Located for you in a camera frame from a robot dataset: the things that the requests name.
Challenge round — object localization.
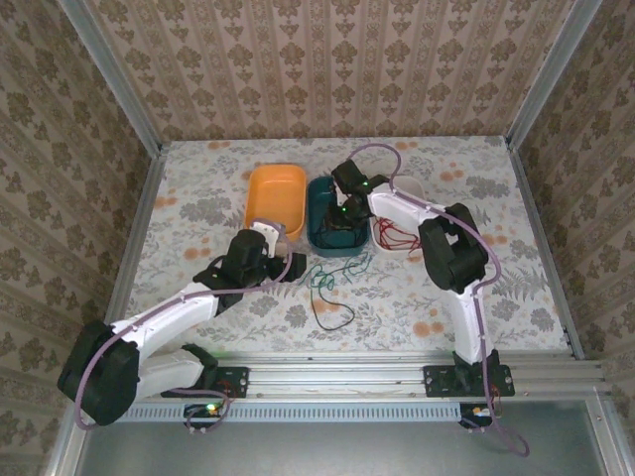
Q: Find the red cable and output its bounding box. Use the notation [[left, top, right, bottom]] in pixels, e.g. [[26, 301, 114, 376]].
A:
[[372, 217, 424, 257], [376, 220, 423, 255]]

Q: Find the teal plastic tray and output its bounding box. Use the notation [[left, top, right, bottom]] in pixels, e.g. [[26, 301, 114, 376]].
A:
[[303, 176, 371, 259]]

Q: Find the white plastic tray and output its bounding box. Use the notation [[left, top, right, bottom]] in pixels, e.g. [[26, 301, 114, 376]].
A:
[[369, 176, 427, 256]]

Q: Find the orange plastic tray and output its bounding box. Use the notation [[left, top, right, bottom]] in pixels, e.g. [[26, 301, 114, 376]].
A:
[[243, 164, 308, 244]]

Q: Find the floral tablecloth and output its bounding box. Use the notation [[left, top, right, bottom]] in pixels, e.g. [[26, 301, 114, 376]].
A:
[[106, 136, 572, 356]]

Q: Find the aluminium front rail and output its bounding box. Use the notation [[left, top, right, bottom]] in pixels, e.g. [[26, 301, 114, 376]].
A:
[[123, 349, 605, 399]]

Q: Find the aluminium side rail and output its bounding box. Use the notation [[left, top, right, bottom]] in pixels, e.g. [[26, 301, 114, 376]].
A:
[[504, 136, 588, 362], [92, 143, 169, 363]]

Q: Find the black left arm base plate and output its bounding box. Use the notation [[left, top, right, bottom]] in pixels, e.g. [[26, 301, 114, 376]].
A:
[[161, 365, 250, 400]]

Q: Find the grey slotted cable duct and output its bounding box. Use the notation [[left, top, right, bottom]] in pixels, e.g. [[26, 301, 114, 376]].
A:
[[118, 400, 463, 423]]

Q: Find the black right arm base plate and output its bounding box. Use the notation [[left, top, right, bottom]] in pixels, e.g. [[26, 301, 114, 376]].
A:
[[423, 364, 515, 398]]

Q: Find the aluminium frame post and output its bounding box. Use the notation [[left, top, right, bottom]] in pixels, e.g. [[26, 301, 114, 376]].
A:
[[504, 0, 604, 148], [57, 0, 164, 156]]

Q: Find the aluminium frame beam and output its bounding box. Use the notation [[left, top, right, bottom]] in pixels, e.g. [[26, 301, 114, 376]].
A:
[[47, 416, 94, 476], [584, 361, 635, 476]]

